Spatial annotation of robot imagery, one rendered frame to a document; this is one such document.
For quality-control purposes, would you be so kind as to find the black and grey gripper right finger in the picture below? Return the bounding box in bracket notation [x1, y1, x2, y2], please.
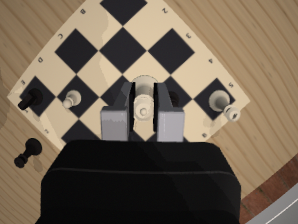
[153, 82, 185, 142]

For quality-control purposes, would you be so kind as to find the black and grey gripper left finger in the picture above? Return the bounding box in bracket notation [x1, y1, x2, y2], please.
[100, 82, 136, 141]

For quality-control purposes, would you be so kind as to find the chessboard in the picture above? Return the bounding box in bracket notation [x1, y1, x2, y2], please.
[7, 0, 250, 150]

